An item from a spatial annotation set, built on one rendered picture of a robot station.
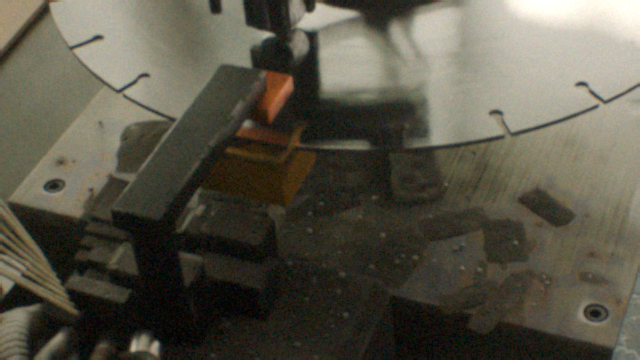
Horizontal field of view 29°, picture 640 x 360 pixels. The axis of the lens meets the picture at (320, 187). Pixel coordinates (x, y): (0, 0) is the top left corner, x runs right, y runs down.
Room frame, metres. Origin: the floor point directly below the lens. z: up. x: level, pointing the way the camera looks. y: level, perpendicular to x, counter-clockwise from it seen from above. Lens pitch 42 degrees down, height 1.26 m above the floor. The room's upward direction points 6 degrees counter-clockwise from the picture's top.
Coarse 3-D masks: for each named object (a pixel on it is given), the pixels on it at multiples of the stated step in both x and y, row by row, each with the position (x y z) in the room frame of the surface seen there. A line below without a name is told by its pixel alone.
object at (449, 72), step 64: (64, 0) 0.51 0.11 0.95; (128, 0) 0.50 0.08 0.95; (192, 0) 0.49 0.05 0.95; (320, 0) 0.48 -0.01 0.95; (384, 0) 0.48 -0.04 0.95; (448, 0) 0.47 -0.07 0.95; (512, 0) 0.47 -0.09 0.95; (576, 0) 0.46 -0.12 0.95; (128, 64) 0.45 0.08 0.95; (192, 64) 0.44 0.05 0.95; (256, 64) 0.44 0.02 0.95; (320, 64) 0.43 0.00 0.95; (384, 64) 0.43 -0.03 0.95; (448, 64) 0.42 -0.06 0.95; (512, 64) 0.42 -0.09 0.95; (576, 64) 0.42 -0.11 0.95; (256, 128) 0.39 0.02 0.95; (320, 128) 0.39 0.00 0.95; (384, 128) 0.39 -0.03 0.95; (448, 128) 0.38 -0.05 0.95; (512, 128) 0.38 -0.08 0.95
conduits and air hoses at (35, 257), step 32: (0, 224) 0.39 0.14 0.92; (0, 256) 0.37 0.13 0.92; (32, 256) 0.37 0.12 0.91; (32, 288) 0.35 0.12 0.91; (0, 320) 0.35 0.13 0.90; (32, 320) 0.33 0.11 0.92; (0, 352) 0.31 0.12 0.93; (32, 352) 0.31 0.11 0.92; (64, 352) 0.32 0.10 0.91; (96, 352) 0.33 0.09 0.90; (128, 352) 0.32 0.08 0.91; (160, 352) 0.33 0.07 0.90
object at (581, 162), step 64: (256, 0) 0.38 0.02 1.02; (576, 128) 0.49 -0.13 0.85; (64, 192) 0.48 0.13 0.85; (256, 192) 0.38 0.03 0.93; (384, 192) 0.46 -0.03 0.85; (448, 192) 0.45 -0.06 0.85; (512, 192) 0.45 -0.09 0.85; (576, 192) 0.45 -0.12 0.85; (64, 256) 0.47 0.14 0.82; (128, 256) 0.36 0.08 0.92; (192, 256) 0.36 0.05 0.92; (256, 256) 0.36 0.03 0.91; (448, 256) 0.41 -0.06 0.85; (576, 256) 0.40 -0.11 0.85; (64, 320) 0.34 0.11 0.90; (128, 320) 0.34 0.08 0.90; (256, 320) 0.35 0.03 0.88; (320, 320) 0.35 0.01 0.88; (384, 320) 0.36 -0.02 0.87; (448, 320) 0.38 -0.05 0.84; (512, 320) 0.37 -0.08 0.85; (576, 320) 0.36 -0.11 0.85
